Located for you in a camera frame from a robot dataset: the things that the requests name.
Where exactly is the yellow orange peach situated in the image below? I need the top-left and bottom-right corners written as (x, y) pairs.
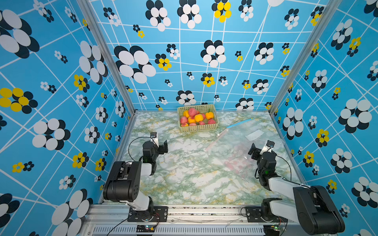
top-left (195, 114), bottom-right (204, 123)

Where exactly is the black mounting plate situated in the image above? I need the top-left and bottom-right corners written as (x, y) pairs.
top-left (127, 206), bottom-right (168, 223)
top-left (240, 206), bottom-right (287, 224)

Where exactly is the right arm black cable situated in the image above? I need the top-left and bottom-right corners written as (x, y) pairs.
top-left (276, 154), bottom-right (293, 181)

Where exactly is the yellow peach with leaf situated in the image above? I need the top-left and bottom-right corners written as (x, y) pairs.
top-left (205, 112), bottom-right (214, 120)

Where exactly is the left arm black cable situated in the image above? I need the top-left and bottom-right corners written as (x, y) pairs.
top-left (127, 136), bottom-right (152, 162)

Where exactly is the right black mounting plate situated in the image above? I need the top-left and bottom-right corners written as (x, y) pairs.
top-left (240, 206), bottom-right (287, 224)

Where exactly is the clear zip-top bag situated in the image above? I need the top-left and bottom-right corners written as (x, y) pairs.
top-left (205, 119), bottom-right (293, 182)

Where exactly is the pale green plastic basket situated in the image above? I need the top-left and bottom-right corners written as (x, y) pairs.
top-left (177, 104), bottom-right (219, 132)

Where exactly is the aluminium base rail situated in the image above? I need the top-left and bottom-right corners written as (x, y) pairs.
top-left (80, 205), bottom-right (306, 236)

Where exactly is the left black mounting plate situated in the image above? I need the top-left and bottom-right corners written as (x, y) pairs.
top-left (127, 206), bottom-right (168, 223)

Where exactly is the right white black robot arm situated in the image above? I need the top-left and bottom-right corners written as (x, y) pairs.
top-left (248, 140), bottom-right (346, 235)

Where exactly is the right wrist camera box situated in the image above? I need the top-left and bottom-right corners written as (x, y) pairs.
top-left (260, 140), bottom-right (275, 154)

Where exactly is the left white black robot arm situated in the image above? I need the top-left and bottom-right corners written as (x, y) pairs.
top-left (103, 140), bottom-right (168, 222)

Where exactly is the pink red peach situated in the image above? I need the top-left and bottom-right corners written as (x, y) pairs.
top-left (188, 108), bottom-right (198, 117)

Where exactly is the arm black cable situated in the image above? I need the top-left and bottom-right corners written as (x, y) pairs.
top-left (276, 154), bottom-right (293, 181)
top-left (127, 136), bottom-right (152, 162)

